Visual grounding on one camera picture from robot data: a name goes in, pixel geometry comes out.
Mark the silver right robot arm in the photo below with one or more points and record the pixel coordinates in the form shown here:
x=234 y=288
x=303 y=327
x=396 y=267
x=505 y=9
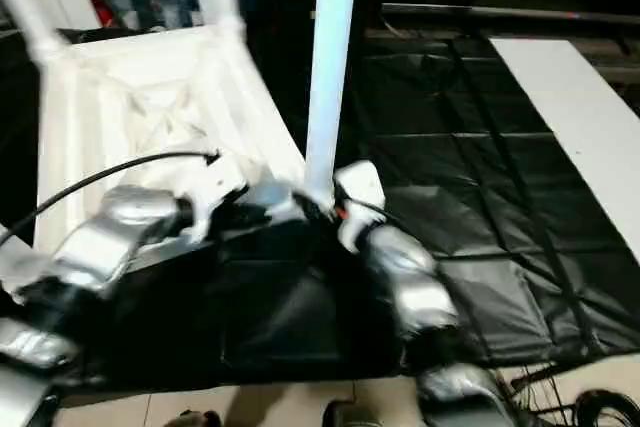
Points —
x=415 y=277

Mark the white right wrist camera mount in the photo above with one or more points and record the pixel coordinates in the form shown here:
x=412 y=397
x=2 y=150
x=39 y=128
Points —
x=360 y=187

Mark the black glossy mat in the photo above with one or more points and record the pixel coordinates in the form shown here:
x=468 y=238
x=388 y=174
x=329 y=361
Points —
x=475 y=172

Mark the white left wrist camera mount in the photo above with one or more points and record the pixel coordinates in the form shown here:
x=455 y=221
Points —
x=220 y=182

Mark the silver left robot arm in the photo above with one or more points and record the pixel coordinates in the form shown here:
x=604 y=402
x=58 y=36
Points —
x=115 y=227

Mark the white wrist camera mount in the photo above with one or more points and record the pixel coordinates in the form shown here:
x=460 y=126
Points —
x=220 y=182
x=360 y=187

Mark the white flat board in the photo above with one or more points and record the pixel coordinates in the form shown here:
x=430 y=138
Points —
x=575 y=122

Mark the black metal table leg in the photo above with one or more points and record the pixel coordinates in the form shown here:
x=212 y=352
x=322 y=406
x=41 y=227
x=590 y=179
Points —
x=545 y=372

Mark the black horizontal bar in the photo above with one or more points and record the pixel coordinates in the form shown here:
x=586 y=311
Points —
x=500 y=11

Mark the dark rounded robot body part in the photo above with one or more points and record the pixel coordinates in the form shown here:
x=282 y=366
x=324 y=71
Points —
x=197 y=419
x=350 y=414

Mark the white plastic stool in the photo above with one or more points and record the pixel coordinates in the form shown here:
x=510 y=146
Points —
x=125 y=112

